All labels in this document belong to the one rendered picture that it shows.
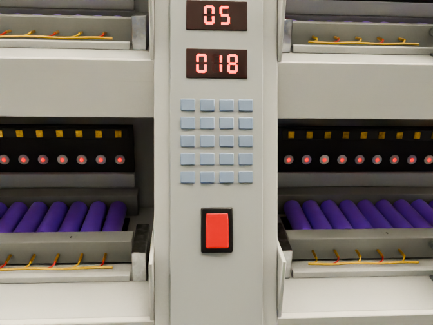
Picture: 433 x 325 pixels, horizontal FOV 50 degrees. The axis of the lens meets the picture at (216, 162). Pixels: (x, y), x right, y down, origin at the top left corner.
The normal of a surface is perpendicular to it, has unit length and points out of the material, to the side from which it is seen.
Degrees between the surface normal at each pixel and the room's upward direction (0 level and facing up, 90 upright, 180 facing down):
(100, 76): 111
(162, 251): 90
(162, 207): 90
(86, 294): 21
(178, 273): 90
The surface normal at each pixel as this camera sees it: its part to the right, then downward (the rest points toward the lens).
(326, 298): 0.03, -0.93
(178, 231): 0.07, 0.00
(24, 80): 0.07, 0.36
